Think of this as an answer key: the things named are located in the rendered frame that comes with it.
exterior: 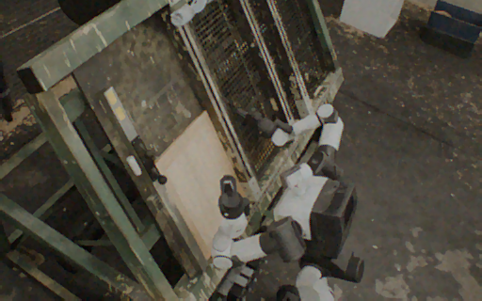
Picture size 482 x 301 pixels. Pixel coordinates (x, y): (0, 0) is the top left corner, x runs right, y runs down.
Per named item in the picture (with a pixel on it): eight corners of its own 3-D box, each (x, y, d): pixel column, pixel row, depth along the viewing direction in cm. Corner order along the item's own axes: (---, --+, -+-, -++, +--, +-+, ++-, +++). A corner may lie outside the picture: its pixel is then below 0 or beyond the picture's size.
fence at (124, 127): (197, 270, 211) (203, 272, 209) (97, 94, 178) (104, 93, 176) (202, 262, 215) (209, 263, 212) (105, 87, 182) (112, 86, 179)
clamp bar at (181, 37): (243, 203, 243) (283, 205, 227) (143, -11, 201) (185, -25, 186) (251, 190, 249) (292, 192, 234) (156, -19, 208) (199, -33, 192)
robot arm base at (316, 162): (326, 168, 218) (345, 166, 209) (318, 193, 212) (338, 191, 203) (307, 151, 213) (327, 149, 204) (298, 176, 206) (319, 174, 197)
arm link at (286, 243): (277, 254, 186) (306, 245, 178) (268, 264, 178) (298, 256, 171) (265, 229, 187) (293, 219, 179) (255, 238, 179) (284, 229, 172)
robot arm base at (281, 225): (289, 252, 187) (313, 245, 180) (275, 267, 177) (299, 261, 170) (273, 219, 189) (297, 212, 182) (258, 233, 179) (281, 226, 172)
